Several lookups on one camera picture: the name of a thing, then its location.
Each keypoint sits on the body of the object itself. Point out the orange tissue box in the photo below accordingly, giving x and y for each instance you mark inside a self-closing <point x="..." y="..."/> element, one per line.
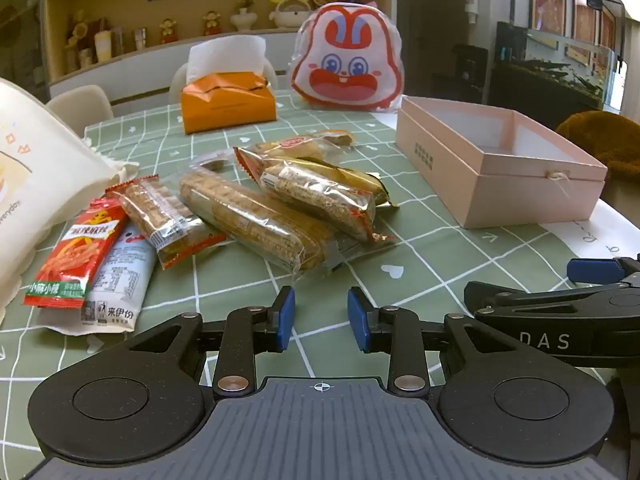
<point x="225" y="105"/>

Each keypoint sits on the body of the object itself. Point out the small red doll figurine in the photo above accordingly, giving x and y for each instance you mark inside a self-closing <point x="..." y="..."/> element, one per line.
<point x="212" y="24"/>
<point x="168" y="31"/>

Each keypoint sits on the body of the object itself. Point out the black appliance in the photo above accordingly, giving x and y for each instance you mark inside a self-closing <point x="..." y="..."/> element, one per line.
<point x="470" y="72"/>

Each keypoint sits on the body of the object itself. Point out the sesame bar packet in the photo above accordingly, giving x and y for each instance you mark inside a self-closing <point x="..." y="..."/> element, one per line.
<point x="320" y="195"/>

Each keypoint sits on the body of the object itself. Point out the white tissue paper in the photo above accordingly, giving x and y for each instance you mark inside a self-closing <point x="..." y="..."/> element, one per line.
<point x="225" y="57"/>

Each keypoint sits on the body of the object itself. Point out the clear bread packet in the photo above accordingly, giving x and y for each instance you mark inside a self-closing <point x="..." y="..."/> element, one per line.
<point x="310" y="142"/>

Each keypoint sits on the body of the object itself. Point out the long clear cracker packet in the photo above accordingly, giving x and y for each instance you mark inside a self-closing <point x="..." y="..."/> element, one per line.
<point x="250" y="220"/>

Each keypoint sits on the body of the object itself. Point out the pink cardboard box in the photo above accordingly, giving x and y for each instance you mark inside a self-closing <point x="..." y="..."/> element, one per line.
<point x="450" y="160"/>

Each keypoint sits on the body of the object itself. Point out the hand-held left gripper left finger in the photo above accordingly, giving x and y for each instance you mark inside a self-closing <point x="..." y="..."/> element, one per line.
<point x="285" y="317"/>

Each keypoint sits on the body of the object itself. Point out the cream tote bag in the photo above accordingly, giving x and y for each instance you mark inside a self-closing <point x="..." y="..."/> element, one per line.
<point x="40" y="170"/>

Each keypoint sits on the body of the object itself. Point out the white rabbit teapot figurine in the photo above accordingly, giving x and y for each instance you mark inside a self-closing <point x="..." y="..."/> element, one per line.
<point x="291" y="12"/>

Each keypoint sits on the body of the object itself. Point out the white vase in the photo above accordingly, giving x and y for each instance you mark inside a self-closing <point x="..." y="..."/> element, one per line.
<point x="243" y="17"/>

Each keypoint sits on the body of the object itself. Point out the brown chair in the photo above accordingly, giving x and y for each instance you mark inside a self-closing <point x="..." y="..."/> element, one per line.
<point x="610" y="135"/>

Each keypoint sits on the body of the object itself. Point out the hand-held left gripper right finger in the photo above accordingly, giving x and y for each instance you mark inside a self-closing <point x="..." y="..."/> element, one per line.
<point x="357" y="320"/>

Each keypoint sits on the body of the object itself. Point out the short red-edged cracker packet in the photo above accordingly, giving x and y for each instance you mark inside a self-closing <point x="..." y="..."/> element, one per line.
<point x="160" y="215"/>

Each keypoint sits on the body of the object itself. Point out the gold foil snack packet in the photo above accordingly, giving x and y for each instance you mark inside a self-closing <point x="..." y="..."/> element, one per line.
<point x="360" y="180"/>

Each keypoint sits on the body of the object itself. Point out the rabbit face bag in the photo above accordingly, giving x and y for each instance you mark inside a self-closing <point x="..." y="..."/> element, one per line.
<point x="345" y="60"/>

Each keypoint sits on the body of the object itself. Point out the white snack packet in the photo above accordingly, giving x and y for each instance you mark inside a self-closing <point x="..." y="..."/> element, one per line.
<point x="117" y="285"/>

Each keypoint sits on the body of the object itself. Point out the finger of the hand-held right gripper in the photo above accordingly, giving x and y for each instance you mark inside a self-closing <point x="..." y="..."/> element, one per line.
<point x="595" y="271"/>
<point x="500" y="294"/>

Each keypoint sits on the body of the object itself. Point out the glass fish tank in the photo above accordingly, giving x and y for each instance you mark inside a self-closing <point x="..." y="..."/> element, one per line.
<point x="550" y="60"/>

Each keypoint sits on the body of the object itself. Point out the yellow cup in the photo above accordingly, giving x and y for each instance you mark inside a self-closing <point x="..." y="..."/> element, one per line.
<point x="102" y="46"/>

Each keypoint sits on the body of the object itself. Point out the white wall dispenser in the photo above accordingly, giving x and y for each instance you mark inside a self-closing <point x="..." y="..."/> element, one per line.
<point x="472" y="2"/>

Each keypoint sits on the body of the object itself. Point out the red snack packet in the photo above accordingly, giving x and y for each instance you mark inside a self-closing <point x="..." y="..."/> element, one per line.
<point x="75" y="255"/>

